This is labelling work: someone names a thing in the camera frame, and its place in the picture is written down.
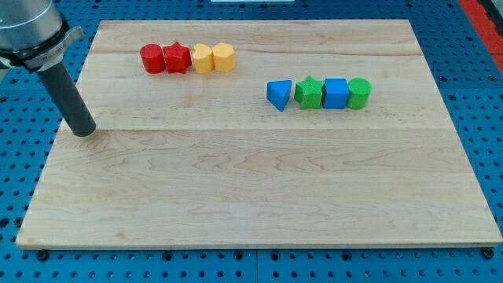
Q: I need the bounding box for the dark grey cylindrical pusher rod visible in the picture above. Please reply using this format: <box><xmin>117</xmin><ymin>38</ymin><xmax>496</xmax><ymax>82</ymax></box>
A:
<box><xmin>37</xmin><ymin>61</ymin><xmax>96</xmax><ymax>137</ymax></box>

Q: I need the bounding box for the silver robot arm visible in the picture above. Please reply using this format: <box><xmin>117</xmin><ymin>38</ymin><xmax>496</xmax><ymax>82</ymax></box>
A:
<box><xmin>1</xmin><ymin>0</ymin><xmax>96</xmax><ymax>137</ymax></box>

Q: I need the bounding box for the wooden board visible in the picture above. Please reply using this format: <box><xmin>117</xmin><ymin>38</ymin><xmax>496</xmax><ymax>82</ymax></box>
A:
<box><xmin>17</xmin><ymin>20</ymin><xmax>502</xmax><ymax>250</ymax></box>

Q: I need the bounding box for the blue triangle block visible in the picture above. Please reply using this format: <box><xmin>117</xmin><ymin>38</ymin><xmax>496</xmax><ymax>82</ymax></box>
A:
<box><xmin>266</xmin><ymin>80</ymin><xmax>292</xmax><ymax>112</ymax></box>

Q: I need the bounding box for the red cylinder block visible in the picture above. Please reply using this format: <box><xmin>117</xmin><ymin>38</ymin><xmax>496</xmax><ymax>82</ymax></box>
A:
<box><xmin>140</xmin><ymin>43</ymin><xmax>166</xmax><ymax>74</ymax></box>

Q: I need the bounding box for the red star block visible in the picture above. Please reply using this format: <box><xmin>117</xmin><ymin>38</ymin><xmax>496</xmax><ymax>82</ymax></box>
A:
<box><xmin>162</xmin><ymin>42</ymin><xmax>192</xmax><ymax>74</ymax></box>

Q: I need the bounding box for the yellow heart block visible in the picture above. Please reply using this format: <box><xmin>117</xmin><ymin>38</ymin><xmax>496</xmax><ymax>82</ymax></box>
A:
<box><xmin>193</xmin><ymin>43</ymin><xmax>215</xmax><ymax>74</ymax></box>

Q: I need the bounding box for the yellow hexagon block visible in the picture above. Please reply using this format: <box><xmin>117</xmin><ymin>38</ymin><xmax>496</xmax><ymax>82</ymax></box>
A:
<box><xmin>212</xmin><ymin>42</ymin><xmax>236</xmax><ymax>72</ymax></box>

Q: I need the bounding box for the green star block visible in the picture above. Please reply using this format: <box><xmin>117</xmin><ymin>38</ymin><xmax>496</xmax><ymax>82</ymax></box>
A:
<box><xmin>294</xmin><ymin>75</ymin><xmax>324</xmax><ymax>110</ymax></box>

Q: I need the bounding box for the blue cube block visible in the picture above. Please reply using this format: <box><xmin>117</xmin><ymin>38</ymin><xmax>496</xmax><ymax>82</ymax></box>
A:
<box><xmin>323</xmin><ymin>78</ymin><xmax>349</xmax><ymax>109</ymax></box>

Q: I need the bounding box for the green cylinder block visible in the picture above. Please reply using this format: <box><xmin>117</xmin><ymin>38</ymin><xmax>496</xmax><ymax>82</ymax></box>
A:
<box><xmin>346</xmin><ymin>77</ymin><xmax>372</xmax><ymax>110</ymax></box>

